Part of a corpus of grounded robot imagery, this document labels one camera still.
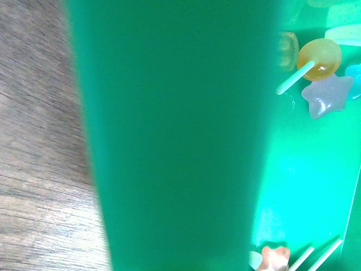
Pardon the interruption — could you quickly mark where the green candy bin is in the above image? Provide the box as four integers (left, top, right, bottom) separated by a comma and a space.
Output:
65, 1, 360, 270

